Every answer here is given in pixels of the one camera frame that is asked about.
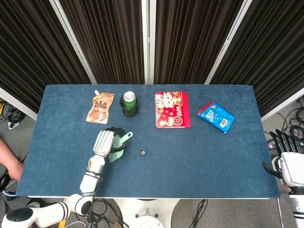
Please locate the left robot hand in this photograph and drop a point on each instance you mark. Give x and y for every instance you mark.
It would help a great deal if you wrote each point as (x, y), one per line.
(103, 142)

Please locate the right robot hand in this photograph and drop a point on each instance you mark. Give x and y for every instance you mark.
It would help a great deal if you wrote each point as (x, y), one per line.
(292, 168)

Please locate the mint green handheld tool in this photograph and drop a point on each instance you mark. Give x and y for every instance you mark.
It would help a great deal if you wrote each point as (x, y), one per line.
(127, 137)

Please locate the person's bare forearm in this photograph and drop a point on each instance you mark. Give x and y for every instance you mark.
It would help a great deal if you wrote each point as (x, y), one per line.
(9, 164)

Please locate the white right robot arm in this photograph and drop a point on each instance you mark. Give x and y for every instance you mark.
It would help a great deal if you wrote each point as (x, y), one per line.
(298, 209)

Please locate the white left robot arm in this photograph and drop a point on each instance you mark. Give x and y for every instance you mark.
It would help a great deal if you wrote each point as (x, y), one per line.
(89, 183)

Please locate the black device with purple label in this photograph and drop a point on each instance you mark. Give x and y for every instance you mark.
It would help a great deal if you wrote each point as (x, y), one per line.
(272, 145)

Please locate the brown sauce pouch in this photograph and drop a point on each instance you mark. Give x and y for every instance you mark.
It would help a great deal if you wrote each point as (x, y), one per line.
(99, 109)

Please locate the green can in cup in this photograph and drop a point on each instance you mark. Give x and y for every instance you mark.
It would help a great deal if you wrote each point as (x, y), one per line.
(129, 113)

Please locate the green energy drink can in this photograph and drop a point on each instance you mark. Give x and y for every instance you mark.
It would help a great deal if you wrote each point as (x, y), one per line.
(129, 96)

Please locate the red spiral notebook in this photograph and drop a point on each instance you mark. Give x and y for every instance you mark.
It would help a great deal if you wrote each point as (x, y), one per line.
(171, 111)

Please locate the blue table cloth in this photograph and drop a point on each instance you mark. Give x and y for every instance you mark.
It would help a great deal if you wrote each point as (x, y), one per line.
(190, 166)

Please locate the blue snack bag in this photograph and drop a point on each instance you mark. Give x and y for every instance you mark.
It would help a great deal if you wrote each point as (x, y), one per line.
(217, 117)

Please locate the dark pleated screen panel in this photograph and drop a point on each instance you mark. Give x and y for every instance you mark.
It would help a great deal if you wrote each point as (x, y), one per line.
(35, 47)
(190, 35)
(107, 35)
(273, 47)

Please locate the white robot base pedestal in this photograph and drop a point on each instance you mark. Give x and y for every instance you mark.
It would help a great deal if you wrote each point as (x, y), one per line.
(147, 213)

